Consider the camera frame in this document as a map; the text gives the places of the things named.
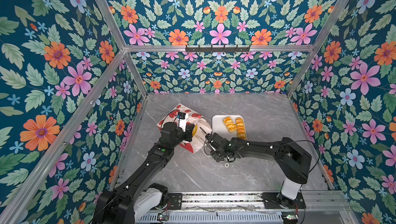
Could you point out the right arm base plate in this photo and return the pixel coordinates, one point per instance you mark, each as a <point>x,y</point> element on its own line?
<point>275,200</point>

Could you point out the black hook rail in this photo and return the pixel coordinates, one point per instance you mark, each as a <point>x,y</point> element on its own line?
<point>217,49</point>

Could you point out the long fake bread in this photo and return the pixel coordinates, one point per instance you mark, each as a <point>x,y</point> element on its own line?
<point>241,131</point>

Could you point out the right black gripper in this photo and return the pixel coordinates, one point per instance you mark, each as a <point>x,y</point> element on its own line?
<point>214,156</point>

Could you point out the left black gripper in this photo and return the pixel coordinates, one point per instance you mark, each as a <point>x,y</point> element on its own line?
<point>188,131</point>

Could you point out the yellow oval fake bread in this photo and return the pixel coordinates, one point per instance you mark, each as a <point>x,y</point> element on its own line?
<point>195,130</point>

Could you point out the white rectangular tray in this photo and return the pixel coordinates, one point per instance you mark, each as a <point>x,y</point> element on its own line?
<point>219,128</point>

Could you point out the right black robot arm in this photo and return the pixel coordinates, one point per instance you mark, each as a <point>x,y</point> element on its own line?
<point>293,160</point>

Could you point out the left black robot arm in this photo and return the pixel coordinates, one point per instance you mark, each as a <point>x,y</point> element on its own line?
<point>118,206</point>

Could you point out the red white paper bag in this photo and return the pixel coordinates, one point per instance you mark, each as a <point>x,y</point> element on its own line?
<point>188,120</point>

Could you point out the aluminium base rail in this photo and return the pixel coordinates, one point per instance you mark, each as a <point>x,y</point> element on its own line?
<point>252,201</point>

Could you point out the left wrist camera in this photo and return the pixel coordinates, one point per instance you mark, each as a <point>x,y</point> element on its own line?
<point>182,118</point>

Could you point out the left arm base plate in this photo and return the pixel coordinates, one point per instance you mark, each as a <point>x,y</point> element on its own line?
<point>168,201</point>

